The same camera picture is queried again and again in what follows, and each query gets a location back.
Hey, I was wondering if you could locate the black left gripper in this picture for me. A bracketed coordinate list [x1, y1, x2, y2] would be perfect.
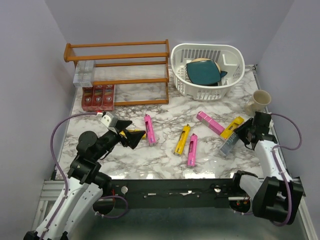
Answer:
[93, 119, 146, 161]

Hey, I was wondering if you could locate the yellow toothpaste box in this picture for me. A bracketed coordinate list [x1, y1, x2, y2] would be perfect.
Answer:
[119, 129, 147, 139]
[220, 116, 245, 140]
[173, 124, 191, 156]

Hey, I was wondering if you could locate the silver toothpaste box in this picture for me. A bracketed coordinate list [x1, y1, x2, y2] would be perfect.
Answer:
[73, 60, 86, 88]
[82, 60, 96, 88]
[219, 135, 239, 156]

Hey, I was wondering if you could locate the large pink toothpaste box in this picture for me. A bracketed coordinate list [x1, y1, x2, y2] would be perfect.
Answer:
[196, 111, 225, 136]

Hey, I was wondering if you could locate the red 3D toothpaste box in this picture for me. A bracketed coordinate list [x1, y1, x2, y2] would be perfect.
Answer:
[91, 85, 104, 111]
[102, 84, 115, 111]
[81, 87, 94, 112]

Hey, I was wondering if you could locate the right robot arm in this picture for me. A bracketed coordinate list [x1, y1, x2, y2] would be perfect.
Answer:
[230, 111, 304, 227]

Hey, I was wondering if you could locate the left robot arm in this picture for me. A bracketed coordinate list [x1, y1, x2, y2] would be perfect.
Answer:
[24, 119, 146, 240]

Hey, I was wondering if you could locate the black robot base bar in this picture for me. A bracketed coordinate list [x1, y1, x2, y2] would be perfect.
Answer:
[99, 178, 253, 216]

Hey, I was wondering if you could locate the orange wooden three-tier shelf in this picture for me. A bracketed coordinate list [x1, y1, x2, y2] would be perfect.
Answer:
[63, 39, 170, 106]

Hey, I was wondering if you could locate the beige ceramic mug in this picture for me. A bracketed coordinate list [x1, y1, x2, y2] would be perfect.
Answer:
[244, 89, 272, 116]

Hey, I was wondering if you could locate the teal square plate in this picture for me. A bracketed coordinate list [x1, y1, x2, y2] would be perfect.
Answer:
[186, 61, 222, 86]

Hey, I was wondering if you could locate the white plastic basket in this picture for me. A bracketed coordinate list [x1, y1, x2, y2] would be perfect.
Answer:
[170, 43, 245, 101]

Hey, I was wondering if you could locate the beige round plate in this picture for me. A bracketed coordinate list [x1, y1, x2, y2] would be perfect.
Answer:
[190, 57, 221, 72]

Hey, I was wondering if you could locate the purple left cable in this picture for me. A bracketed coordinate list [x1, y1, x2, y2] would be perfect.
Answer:
[49, 111, 130, 219]

